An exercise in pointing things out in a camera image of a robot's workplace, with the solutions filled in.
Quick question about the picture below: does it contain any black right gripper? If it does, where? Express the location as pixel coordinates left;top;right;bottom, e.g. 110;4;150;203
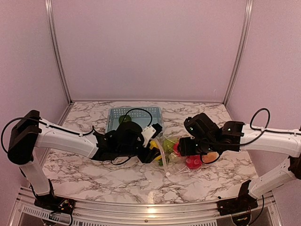
177;136;218;156

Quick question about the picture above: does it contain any green fake pear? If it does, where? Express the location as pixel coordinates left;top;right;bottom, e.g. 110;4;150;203
162;138;177;153

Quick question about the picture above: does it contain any clear zip top bag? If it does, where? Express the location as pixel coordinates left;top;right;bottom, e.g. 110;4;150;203
152;137;209;175

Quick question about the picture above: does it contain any light blue plastic basket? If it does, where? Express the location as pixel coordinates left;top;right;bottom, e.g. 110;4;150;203
105;106;164;136

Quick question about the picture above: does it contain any red fake apple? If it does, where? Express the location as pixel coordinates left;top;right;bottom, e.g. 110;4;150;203
173;142;181;157

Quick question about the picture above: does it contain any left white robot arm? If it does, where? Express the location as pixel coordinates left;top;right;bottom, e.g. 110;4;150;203
0;110;162;210

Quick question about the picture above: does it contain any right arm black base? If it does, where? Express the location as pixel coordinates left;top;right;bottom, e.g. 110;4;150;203
217;180;258;216

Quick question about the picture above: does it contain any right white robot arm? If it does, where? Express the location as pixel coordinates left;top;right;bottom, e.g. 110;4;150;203
177;113;301;211

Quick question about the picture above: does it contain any orange fake peach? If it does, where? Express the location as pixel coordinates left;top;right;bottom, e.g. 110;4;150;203
202;152;219;164

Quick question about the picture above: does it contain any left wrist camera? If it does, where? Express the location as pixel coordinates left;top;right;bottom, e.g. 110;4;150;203
141;123;162;147

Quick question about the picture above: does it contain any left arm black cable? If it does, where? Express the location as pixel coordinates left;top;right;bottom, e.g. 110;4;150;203
110;107;153;165

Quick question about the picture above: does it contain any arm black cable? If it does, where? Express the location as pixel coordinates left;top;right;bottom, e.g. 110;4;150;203
197;108;271;163
110;107;153;165

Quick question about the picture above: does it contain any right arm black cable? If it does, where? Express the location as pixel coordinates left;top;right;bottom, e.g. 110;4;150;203
197;108;271;163

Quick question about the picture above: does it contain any right aluminium frame post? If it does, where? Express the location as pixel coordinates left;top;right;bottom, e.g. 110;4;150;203
223;0;254;106

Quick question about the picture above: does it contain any aluminium frame post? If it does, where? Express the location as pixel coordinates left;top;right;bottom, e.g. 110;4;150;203
223;0;254;106
45;0;72;105

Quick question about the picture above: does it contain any front aluminium table rail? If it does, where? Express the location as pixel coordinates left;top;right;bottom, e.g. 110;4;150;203
8;187;283;226

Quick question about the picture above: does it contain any left aluminium frame post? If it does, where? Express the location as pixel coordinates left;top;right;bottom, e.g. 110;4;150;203
45;0;72;105

